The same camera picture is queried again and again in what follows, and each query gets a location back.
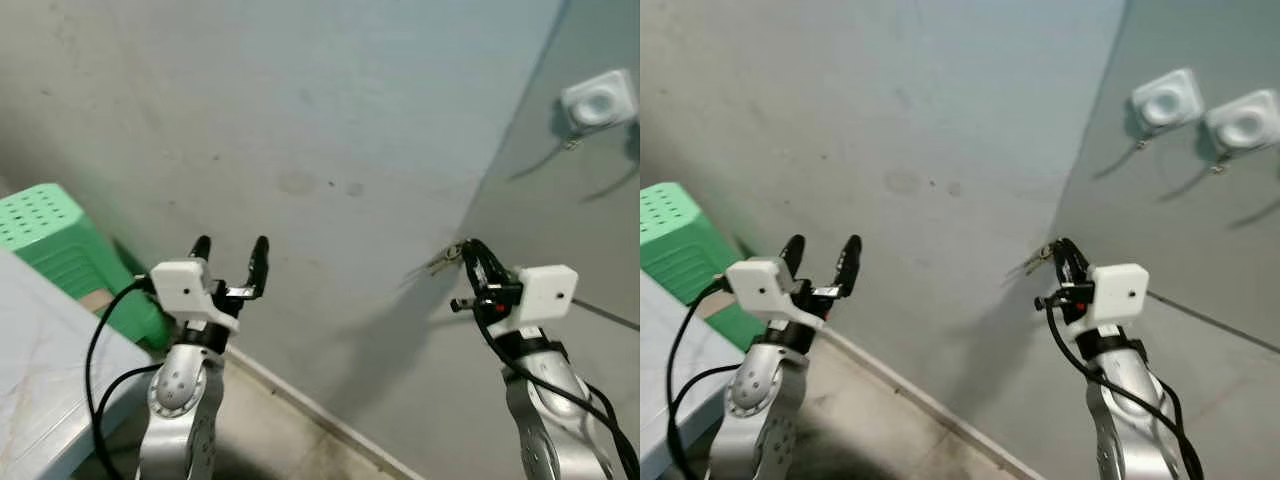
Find white marble-pattern table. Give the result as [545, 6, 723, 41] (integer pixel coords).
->
[0, 248, 153, 480]
[640, 268, 733, 480]

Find white square adhesive hook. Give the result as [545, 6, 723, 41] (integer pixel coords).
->
[1131, 67, 1205, 149]
[559, 68, 640, 151]
[1204, 89, 1280, 173]

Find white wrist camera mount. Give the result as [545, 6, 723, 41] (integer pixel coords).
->
[1087, 263, 1150, 330]
[725, 257, 824, 330]
[148, 258, 242, 334]
[514, 264, 580, 332]

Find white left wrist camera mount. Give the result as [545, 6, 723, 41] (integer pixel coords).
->
[148, 258, 242, 334]
[725, 257, 824, 330]

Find green plastic stool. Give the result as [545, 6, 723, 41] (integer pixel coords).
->
[0, 183, 172, 352]
[640, 182, 767, 352]

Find metal keys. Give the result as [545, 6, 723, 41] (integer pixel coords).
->
[422, 244, 467, 278]
[1018, 244, 1057, 277]

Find grey wall panel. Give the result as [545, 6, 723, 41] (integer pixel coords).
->
[455, 0, 641, 332]
[1040, 0, 1280, 357]

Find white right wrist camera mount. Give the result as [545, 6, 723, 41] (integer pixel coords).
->
[514, 264, 580, 332]
[1087, 263, 1150, 330]

